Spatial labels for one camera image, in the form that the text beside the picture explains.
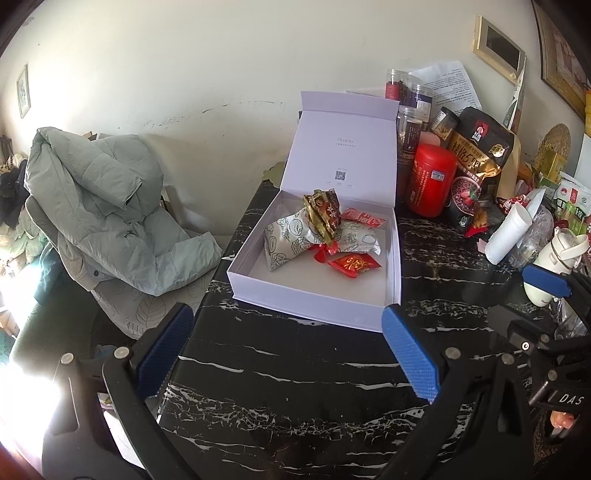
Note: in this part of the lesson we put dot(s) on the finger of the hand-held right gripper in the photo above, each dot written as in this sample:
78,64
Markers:
547,281
512,316

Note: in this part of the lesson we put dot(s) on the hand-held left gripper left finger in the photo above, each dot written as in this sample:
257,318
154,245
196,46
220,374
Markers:
166,350

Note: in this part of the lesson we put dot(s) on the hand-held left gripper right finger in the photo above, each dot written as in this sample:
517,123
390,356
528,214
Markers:
411,355

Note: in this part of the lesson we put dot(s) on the red packet gold print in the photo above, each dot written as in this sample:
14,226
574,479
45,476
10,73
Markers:
353,264

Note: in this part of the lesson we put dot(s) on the small white bread packet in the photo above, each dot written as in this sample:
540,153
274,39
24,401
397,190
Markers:
362,240

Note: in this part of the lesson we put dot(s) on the pink red patterned packet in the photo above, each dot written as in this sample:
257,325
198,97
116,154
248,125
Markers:
362,217

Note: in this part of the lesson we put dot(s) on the large white bread packet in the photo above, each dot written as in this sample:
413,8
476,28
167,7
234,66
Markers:
286,235

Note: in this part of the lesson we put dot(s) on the green brown snack packet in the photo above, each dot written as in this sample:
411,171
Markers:
325,212

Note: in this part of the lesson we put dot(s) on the lavender gift box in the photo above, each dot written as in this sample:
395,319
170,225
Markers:
344,138

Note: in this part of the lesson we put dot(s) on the person's right hand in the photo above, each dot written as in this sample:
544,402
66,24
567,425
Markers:
561,420

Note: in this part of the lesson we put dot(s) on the cream white jug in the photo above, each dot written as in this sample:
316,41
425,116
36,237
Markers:
554,249

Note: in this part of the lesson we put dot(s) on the crumpled clear plastic wrap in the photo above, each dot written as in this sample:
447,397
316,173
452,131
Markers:
570,318

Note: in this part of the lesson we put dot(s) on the clear plastic bag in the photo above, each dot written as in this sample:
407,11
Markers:
538,235

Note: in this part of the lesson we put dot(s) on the grey chair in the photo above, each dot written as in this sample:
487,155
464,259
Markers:
134,309

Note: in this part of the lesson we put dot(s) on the white paper roll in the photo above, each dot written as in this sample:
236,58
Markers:
505,235

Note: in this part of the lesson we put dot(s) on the pink paper note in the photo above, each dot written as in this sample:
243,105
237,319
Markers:
482,246

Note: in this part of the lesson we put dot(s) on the small red snack bag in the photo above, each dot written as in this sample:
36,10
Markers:
478,226

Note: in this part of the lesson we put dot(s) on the white green packet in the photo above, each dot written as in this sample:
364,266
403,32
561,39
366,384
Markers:
572,194

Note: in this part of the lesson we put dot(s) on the kraft paper bag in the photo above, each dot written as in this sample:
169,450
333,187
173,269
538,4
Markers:
510,175

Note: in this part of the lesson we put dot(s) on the yellow green box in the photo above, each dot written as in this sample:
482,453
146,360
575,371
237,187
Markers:
549,164

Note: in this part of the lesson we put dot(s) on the woven straw fan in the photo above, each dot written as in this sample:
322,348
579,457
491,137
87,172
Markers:
554,138

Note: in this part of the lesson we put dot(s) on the black oat bag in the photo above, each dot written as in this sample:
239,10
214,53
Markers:
475,152

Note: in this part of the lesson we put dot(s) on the red canister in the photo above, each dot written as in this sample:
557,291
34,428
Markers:
429,180

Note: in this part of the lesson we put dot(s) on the grey green down jacket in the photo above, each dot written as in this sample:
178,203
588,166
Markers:
101,198

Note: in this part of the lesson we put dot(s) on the yellow packet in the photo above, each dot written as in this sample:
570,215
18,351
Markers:
588,113

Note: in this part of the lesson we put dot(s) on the pile of clothes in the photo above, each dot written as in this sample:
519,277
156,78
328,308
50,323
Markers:
14,230

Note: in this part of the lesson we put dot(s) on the white paper sheet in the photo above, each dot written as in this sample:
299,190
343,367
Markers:
450,85

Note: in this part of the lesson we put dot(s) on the dark gold picture frame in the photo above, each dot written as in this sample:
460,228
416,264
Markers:
561,50

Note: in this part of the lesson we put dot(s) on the light wooden picture frame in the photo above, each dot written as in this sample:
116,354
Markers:
501,41

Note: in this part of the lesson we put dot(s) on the small framed wall picture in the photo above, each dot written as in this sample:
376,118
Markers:
23,92

